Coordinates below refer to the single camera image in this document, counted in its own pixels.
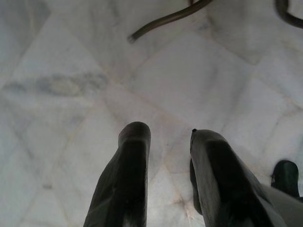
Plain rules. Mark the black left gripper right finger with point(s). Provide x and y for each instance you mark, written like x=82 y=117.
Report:
x=220 y=179

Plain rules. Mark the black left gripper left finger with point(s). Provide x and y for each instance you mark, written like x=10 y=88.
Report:
x=127 y=179

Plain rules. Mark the black robot foot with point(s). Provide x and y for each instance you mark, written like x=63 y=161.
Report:
x=286 y=176

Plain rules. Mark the dark metal chair leg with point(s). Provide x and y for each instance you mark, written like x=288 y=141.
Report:
x=285 y=14
x=165 y=20

